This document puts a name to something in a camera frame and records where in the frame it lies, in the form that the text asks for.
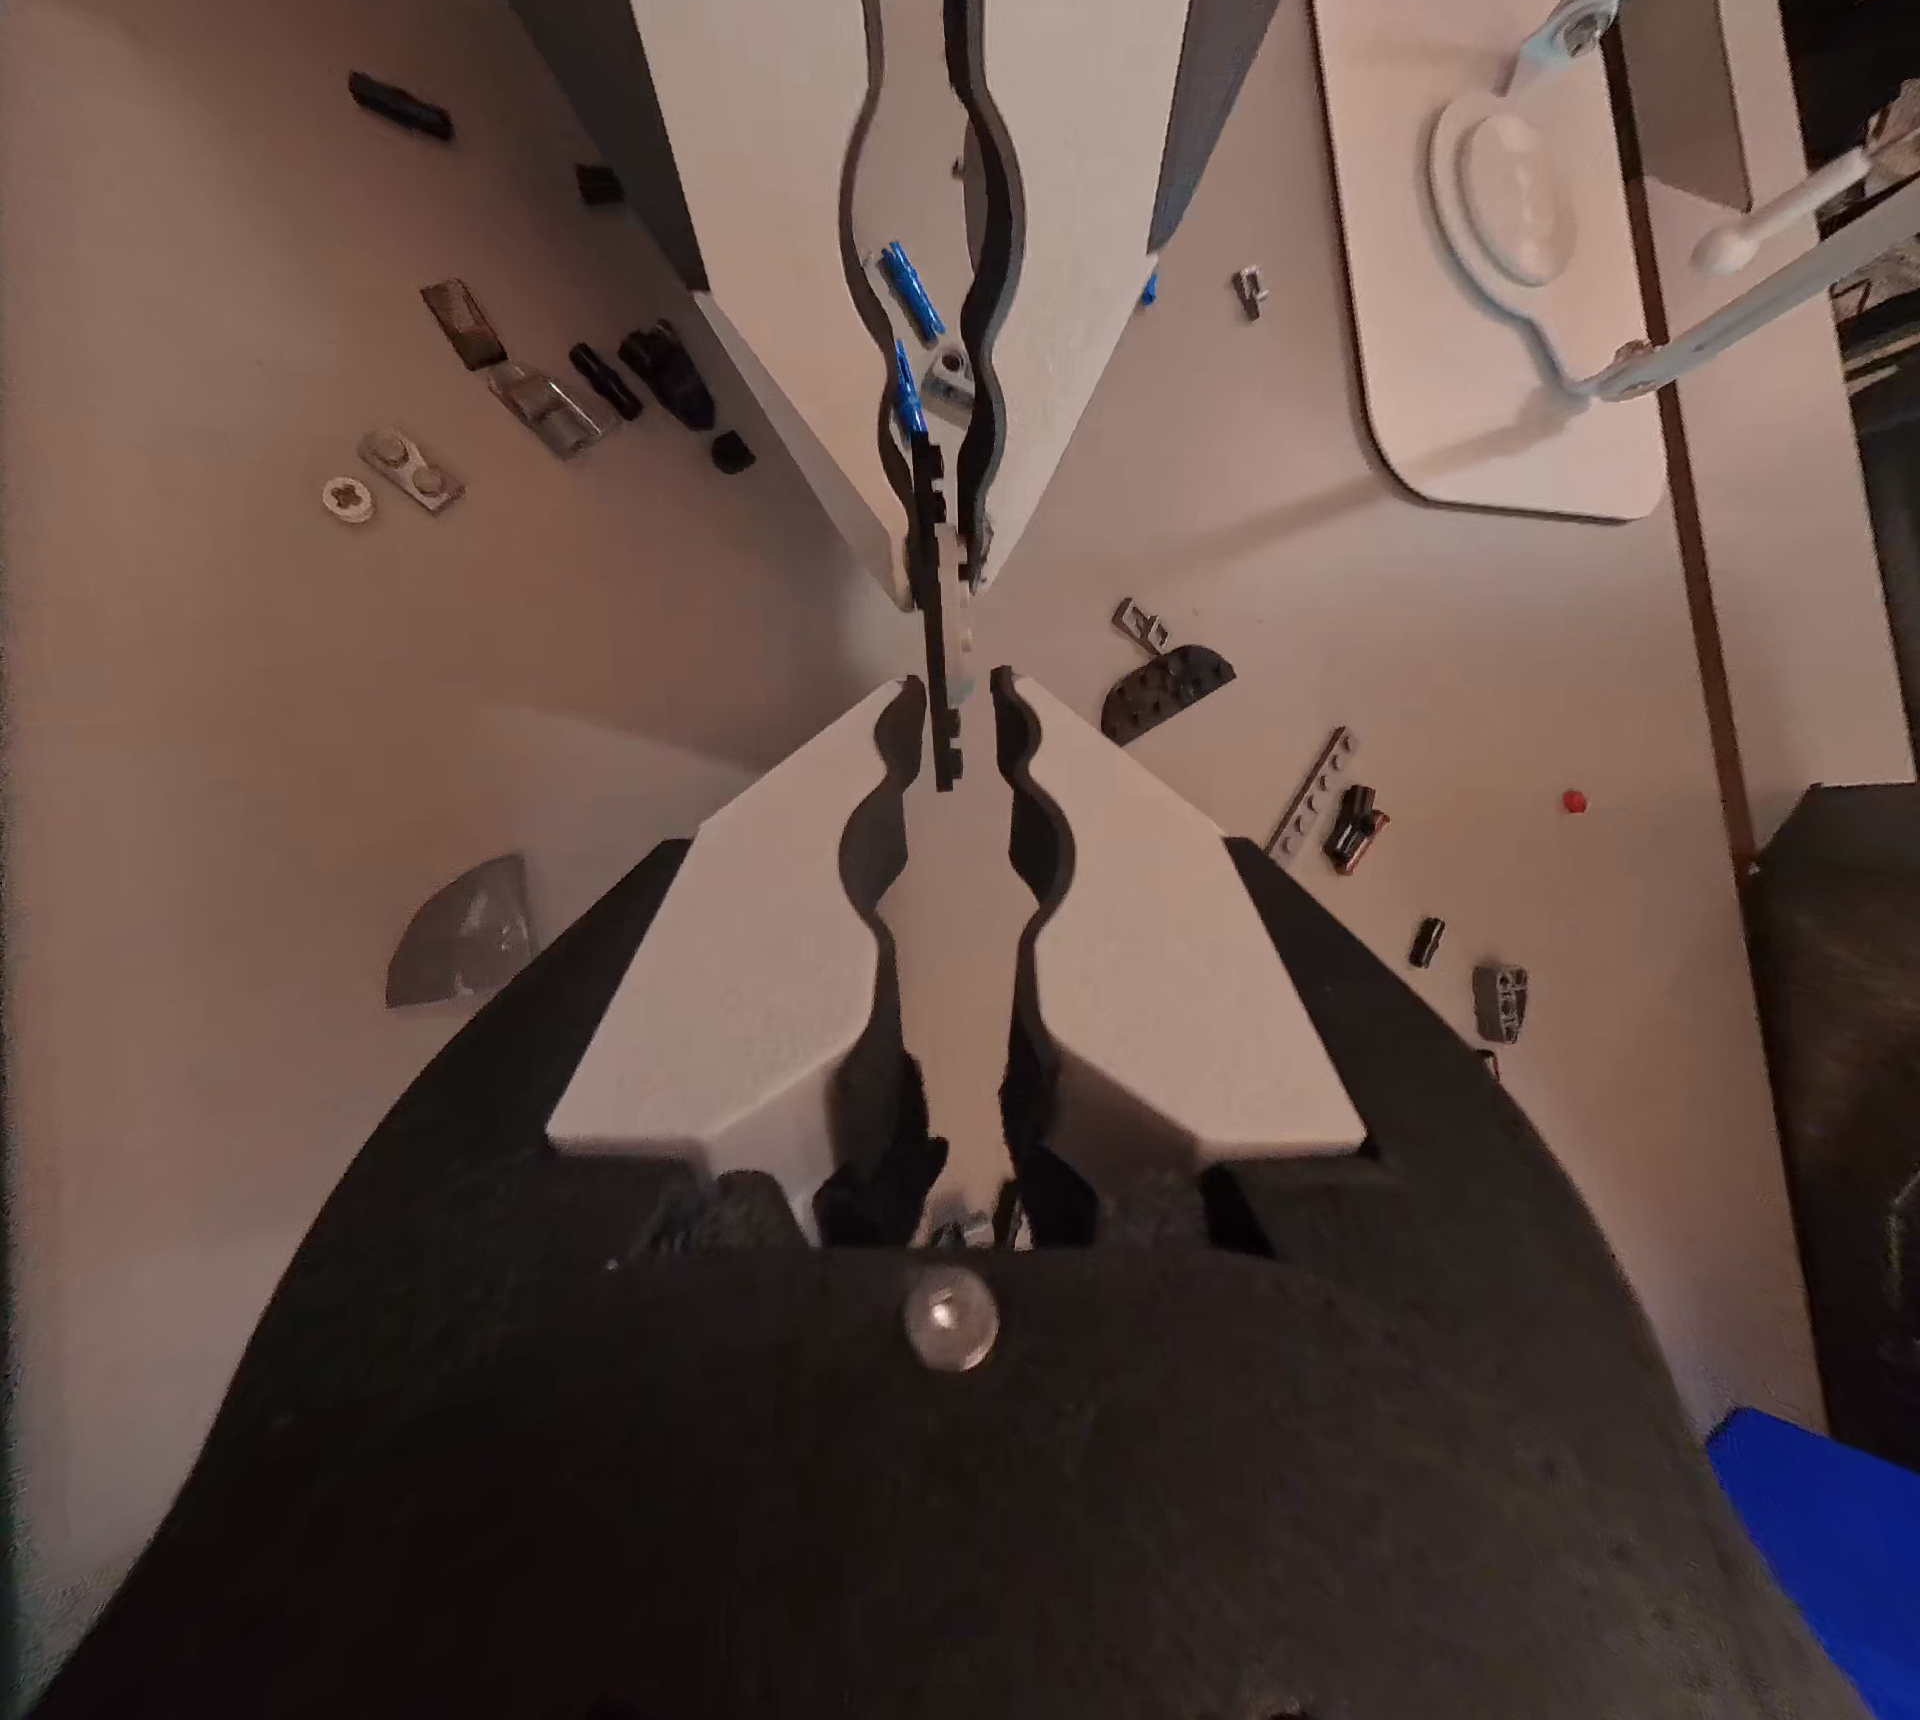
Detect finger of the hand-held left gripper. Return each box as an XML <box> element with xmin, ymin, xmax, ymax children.
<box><xmin>582</xmin><ymin>0</ymin><xmax>923</xmax><ymax>617</ymax></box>
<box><xmin>941</xmin><ymin>0</ymin><xmax>1227</xmax><ymax>592</ymax></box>

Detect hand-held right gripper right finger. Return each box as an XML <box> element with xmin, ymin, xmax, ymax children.
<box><xmin>985</xmin><ymin>667</ymin><xmax>1368</xmax><ymax>1248</ymax></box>

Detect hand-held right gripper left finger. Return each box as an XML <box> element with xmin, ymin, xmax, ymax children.
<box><xmin>546</xmin><ymin>677</ymin><xmax>949</xmax><ymax>1248</ymax></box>

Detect black long lego plate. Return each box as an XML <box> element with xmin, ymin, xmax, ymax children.
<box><xmin>903</xmin><ymin>427</ymin><xmax>979</xmax><ymax>797</ymax></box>

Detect long grey lego plate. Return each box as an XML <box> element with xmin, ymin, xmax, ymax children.
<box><xmin>1263</xmin><ymin>726</ymin><xmax>1361</xmax><ymax>862</ymax></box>

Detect scattered small lego pieces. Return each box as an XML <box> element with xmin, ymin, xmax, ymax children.
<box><xmin>317</xmin><ymin>67</ymin><xmax>1595</xmax><ymax>1250</ymax></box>

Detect dark half-round lego plate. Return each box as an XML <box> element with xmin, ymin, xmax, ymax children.
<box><xmin>1098</xmin><ymin>641</ymin><xmax>1242</xmax><ymax>748</ymax></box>

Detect dark printed lego box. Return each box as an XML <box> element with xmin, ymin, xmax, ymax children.
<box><xmin>1742</xmin><ymin>783</ymin><xmax>1920</xmax><ymax>1453</ymax></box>

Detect white metal desk stand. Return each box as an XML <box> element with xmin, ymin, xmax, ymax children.
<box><xmin>1302</xmin><ymin>0</ymin><xmax>1920</xmax><ymax>526</ymax></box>

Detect blue plastic storage bin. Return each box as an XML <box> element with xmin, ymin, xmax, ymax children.
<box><xmin>1706</xmin><ymin>1404</ymin><xmax>1920</xmax><ymax>1720</ymax></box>

